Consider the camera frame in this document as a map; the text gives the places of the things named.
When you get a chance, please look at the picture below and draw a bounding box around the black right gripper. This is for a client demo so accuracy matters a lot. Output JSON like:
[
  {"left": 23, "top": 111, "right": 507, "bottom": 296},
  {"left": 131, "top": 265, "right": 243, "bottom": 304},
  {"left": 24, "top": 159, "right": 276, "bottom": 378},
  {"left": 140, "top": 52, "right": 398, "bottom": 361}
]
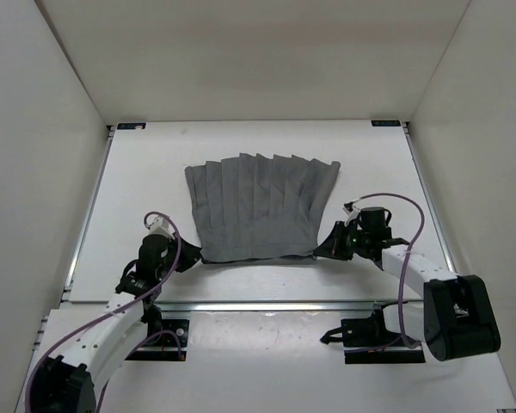
[{"left": 314, "top": 221, "right": 371, "bottom": 261}]

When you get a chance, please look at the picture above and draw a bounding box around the grey pleated skirt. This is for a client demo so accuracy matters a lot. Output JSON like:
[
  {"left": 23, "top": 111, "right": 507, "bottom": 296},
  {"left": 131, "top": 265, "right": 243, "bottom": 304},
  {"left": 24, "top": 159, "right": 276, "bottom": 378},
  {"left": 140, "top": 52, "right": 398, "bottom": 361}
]
[{"left": 185, "top": 153, "right": 341, "bottom": 263}]

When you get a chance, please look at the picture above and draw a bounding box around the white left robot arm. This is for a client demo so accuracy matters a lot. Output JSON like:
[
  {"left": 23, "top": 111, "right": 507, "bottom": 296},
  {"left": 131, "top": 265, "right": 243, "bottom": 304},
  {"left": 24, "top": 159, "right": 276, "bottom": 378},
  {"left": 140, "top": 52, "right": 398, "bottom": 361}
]
[{"left": 25, "top": 293, "right": 339, "bottom": 412}]

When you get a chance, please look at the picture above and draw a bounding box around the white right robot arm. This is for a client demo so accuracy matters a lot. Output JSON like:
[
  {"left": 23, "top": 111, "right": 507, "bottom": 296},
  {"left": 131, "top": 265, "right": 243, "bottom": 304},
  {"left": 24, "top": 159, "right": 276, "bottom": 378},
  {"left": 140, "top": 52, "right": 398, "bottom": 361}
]
[{"left": 315, "top": 204, "right": 501, "bottom": 361}]

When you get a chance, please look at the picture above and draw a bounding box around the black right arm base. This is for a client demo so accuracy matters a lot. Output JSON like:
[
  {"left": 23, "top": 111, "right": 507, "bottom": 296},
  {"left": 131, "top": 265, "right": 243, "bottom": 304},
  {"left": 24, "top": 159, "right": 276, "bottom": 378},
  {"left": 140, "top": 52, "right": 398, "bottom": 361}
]
[{"left": 320, "top": 305, "right": 426, "bottom": 365}]

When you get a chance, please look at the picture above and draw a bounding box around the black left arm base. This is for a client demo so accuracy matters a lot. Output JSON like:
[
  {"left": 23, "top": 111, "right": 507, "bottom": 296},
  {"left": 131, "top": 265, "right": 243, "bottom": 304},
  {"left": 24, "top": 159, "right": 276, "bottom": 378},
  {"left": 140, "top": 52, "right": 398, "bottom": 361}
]
[{"left": 126, "top": 306, "right": 190, "bottom": 362}]

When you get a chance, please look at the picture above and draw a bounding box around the blue label left corner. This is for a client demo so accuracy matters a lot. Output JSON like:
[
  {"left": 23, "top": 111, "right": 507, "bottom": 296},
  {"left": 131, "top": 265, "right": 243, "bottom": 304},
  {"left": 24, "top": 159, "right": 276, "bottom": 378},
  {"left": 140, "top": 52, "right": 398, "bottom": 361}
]
[{"left": 116, "top": 122, "right": 146, "bottom": 130}]

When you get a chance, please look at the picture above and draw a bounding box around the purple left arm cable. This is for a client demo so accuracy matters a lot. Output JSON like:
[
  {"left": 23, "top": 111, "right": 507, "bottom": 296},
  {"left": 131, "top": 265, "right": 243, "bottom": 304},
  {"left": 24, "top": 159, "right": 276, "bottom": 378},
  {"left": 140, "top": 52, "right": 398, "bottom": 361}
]
[{"left": 21, "top": 210, "right": 184, "bottom": 413}]

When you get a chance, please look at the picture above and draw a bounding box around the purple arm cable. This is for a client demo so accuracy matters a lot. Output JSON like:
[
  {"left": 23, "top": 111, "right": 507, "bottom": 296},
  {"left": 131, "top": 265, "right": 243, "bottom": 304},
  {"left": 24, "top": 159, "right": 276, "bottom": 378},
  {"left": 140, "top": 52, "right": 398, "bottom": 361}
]
[
  {"left": 21, "top": 210, "right": 184, "bottom": 413},
  {"left": 354, "top": 192, "right": 427, "bottom": 348}
]

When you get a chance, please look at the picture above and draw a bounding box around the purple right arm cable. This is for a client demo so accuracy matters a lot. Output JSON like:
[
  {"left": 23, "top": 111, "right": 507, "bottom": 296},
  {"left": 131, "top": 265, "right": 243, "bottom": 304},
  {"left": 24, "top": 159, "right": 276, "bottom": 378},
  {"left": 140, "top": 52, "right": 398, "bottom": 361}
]
[{"left": 354, "top": 192, "right": 427, "bottom": 348}]

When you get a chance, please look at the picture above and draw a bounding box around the aluminium table edge rail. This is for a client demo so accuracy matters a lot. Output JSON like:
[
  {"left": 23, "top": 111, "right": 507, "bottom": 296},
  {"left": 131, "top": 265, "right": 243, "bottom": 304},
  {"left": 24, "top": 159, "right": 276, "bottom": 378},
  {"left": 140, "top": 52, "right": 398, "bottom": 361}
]
[{"left": 63, "top": 120, "right": 452, "bottom": 311}]

